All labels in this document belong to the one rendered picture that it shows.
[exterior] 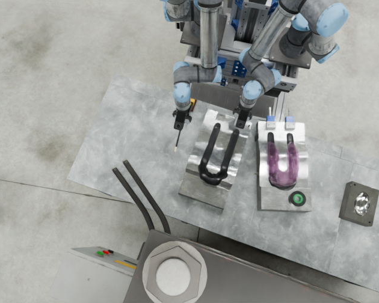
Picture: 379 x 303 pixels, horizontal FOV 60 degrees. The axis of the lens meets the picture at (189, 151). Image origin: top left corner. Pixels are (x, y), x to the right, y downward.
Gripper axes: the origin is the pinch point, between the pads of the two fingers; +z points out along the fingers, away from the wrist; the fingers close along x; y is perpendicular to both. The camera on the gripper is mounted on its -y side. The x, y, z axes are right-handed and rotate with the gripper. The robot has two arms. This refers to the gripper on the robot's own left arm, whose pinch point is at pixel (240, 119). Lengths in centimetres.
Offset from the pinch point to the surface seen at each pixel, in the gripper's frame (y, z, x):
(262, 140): -4.6, 7.6, -15.5
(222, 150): -18.6, 4.8, 3.9
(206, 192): -42.6, 7.2, 4.6
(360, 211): -25, 8, -75
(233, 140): -11.2, 5.2, 0.0
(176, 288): -76, -112, 4
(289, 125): 7.8, 5.0, -26.7
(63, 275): -94, -54, 40
